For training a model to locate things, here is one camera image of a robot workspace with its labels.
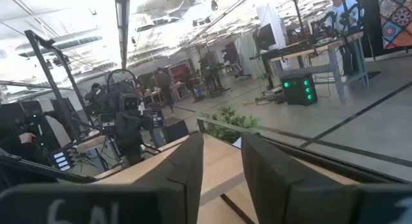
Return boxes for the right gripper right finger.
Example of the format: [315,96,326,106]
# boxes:
[240,132,412,224]

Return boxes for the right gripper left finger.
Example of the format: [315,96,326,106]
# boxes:
[0,130,205,224]

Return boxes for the green potted plant white pot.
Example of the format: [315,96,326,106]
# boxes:
[200,106,260,144]

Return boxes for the black computer tower green lights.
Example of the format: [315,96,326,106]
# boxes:
[279,72,319,106]

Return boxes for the person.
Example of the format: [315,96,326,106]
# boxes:
[84,82,107,106]
[156,67,175,114]
[0,116,38,163]
[323,0,366,37]

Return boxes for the device with lit screens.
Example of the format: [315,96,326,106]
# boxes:
[48,149,74,173]

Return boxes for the wooden desk grey legs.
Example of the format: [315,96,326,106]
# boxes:
[259,30,371,101]

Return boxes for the black monitor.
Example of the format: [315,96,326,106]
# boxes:
[255,23,277,51]

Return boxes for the person's hand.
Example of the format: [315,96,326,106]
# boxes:
[18,132,37,144]

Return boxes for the white board panel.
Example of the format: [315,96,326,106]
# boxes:
[256,3,287,70]

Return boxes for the black metal stand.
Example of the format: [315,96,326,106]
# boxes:
[24,29,86,143]

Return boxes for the colourful patterned quilt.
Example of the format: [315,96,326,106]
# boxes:
[377,0,412,50]

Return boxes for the wooden shelf black metal frame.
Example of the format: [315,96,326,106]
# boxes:
[93,117,412,207]

